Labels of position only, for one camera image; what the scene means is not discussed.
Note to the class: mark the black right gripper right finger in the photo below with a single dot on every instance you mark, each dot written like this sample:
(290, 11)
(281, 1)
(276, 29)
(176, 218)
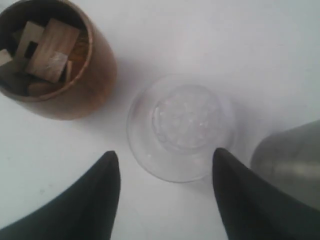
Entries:
(253, 209)

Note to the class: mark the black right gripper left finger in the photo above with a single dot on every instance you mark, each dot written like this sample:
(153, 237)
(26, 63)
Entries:
(85, 211)

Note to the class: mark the brown wooden cup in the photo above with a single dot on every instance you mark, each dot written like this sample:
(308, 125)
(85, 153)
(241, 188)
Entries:
(95, 80)

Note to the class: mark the gold coin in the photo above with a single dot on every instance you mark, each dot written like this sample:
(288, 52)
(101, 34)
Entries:
(81, 47)

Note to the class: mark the wooden block pieces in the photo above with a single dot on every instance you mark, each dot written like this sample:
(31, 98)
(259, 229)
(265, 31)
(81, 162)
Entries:
(34, 66)

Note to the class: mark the clear plastic shaker lid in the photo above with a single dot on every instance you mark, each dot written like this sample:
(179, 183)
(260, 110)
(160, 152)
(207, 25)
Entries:
(175, 124)

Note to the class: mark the stainless steel cup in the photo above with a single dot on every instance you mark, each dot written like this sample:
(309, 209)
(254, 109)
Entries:
(290, 161)

